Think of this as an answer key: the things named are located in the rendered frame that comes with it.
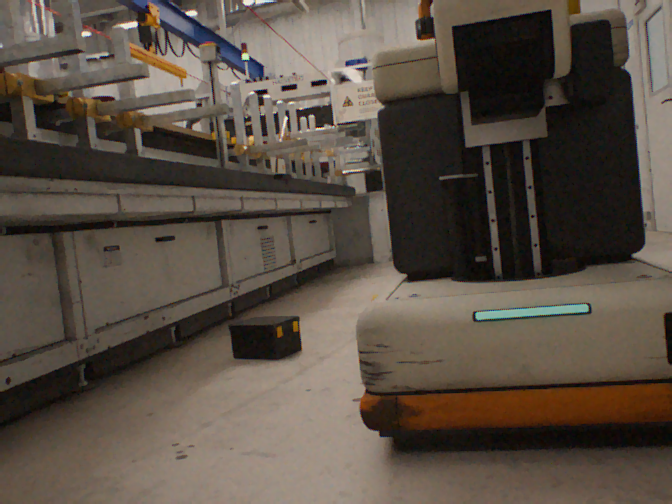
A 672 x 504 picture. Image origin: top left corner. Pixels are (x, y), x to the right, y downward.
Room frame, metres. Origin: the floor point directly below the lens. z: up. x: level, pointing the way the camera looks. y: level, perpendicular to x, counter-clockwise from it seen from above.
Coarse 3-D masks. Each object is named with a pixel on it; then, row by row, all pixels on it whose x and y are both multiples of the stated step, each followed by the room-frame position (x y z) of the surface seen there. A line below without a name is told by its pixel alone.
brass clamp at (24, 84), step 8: (0, 80) 1.46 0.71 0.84; (8, 80) 1.46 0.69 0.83; (16, 80) 1.46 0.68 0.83; (24, 80) 1.49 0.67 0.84; (32, 80) 1.51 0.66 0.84; (0, 88) 1.46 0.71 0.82; (8, 88) 1.46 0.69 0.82; (16, 88) 1.46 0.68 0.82; (24, 88) 1.48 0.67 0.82; (32, 88) 1.51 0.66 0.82; (8, 96) 1.48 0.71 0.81; (16, 96) 1.49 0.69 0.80; (32, 96) 1.51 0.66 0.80; (40, 96) 1.54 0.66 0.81; (48, 96) 1.57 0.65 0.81
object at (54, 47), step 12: (60, 36) 1.23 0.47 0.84; (72, 36) 1.22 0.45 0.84; (0, 48) 1.25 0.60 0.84; (12, 48) 1.25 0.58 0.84; (24, 48) 1.24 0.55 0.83; (36, 48) 1.24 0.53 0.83; (48, 48) 1.23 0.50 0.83; (60, 48) 1.23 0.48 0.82; (72, 48) 1.22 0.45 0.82; (84, 48) 1.24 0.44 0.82; (0, 60) 1.26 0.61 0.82; (12, 60) 1.25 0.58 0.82; (24, 60) 1.26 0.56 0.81; (36, 60) 1.26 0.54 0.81
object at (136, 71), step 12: (84, 72) 1.50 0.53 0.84; (96, 72) 1.49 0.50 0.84; (108, 72) 1.48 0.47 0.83; (120, 72) 1.48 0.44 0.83; (132, 72) 1.47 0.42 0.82; (144, 72) 1.47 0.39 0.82; (36, 84) 1.52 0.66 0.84; (48, 84) 1.52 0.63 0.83; (60, 84) 1.51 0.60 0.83; (72, 84) 1.50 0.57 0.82; (84, 84) 1.50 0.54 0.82; (96, 84) 1.50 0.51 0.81; (108, 84) 1.51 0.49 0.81; (0, 96) 1.54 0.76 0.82
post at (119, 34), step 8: (112, 32) 1.98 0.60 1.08; (120, 32) 1.97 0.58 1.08; (120, 40) 1.97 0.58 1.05; (128, 40) 2.00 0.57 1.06; (120, 48) 1.97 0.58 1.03; (128, 48) 2.00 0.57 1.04; (120, 56) 1.97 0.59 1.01; (128, 56) 1.99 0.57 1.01; (120, 64) 1.98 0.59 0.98; (120, 88) 1.98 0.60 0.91; (128, 88) 1.97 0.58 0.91; (120, 96) 1.98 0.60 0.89; (128, 96) 1.97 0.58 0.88; (136, 128) 1.98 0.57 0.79; (128, 136) 1.98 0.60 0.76; (136, 136) 1.98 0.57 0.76; (128, 144) 1.98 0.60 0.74; (136, 144) 1.97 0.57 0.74
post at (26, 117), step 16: (0, 0) 1.49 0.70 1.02; (16, 0) 1.51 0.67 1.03; (0, 16) 1.49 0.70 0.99; (16, 16) 1.50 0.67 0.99; (0, 32) 1.49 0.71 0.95; (16, 32) 1.49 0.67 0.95; (16, 112) 1.49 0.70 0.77; (32, 112) 1.51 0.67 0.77; (16, 128) 1.49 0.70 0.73; (32, 128) 1.50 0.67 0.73
